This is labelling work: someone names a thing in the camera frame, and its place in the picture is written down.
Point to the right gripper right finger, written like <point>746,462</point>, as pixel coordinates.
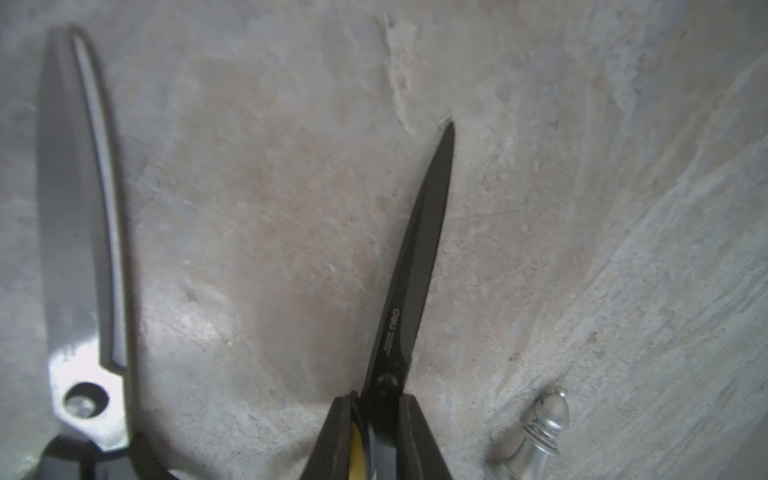
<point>418,455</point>

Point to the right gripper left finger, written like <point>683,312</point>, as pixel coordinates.
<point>335,455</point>

